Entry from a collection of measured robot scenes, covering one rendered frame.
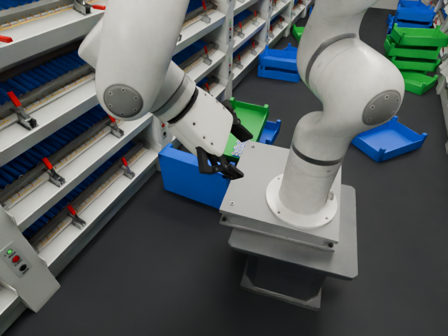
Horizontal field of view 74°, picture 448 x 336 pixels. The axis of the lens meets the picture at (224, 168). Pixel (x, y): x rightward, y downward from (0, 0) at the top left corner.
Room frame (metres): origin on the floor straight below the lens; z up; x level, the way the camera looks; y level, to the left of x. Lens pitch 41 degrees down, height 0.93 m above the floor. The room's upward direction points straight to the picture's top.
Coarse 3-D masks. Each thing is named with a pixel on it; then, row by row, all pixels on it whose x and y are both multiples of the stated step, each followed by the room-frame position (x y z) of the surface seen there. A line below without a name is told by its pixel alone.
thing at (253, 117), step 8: (232, 104) 1.36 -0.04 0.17; (240, 104) 1.36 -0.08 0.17; (248, 104) 1.34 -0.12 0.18; (240, 112) 1.35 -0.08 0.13; (248, 112) 1.34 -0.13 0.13; (256, 112) 1.33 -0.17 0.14; (264, 112) 1.29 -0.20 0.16; (248, 120) 1.30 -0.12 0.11; (256, 120) 1.29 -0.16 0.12; (264, 120) 1.23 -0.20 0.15; (248, 128) 1.26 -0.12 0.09; (256, 128) 1.25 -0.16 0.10; (232, 136) 1.23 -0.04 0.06; (256, 136) 1.21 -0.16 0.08; (232, 144) 1.19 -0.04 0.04; (224, 152) 1.16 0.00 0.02; (232, 160) 1.11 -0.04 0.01
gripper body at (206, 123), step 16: (192, 96) 0.43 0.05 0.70; (208, 96) 0.47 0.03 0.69; (192, 112) 0.41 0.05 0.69; (208, 112) 0.44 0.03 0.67; (224, 112) 0.47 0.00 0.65; (176, 128) 0.40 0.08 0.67; (192, 128) 0.40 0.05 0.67; (208, 128) 0.41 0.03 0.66; (224, 128) 0.44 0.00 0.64; (192, 144) 0.40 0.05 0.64; (208, 144) 0.39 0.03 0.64; (224, 144) 0.42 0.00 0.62
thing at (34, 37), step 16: (48, 16) 0.80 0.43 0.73; (64, 16) 0.82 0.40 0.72; (80, 16) 0.84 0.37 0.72; (96, 16) 0.88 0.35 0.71; (0, 32) 0.68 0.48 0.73; (16, 32) 0.69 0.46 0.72; (32, 32) 0.71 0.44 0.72; (48, 32) 0.74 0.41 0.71; (64, 32) 0.78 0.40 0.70; (80, 32) 0.83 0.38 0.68; (0, 48) 0.63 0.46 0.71; (16, 48) 0.66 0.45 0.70; (32, 48) 0.70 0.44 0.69; (48, 48) 0.74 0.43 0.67; (0, 64) 0.62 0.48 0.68
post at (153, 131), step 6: (156, 120) 1.04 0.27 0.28; (150, 126) 1.04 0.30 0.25; (156, 126) 1.03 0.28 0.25; (144, 132) 1.05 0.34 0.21; (150, 132) 1.04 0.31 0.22; (156, 132) 1.03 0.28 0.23; (168, 132) 1.10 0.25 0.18; (150, 138) 1.04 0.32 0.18; (156, 138) 1.03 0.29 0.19; (168, 138) 1.09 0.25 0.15; (162, 144) 1.05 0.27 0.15; (156, 162) 1.04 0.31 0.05; (156, 168) 1.04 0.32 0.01
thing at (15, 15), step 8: (48, 0) 0.82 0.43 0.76; (56, 0) 0.84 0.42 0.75; (64, 0) 0.85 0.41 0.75; (96, 0) 0.94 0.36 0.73; (16, 8) 0.74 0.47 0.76; (24, 8) 0.75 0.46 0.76; (32, 8) 0.77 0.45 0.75; (40, 8) 0.79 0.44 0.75; (48, 8) 0.81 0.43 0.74; (56, 8) 0.83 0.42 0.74; (72, 8) 0.86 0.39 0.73; (0, 16) 0.70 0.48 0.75; (8, 16) 0.71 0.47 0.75; (16, 16) 0.73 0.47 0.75; (24, 16) 0.75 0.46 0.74; (32, 16) 0.76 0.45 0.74; (0, 24) 0.69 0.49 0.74
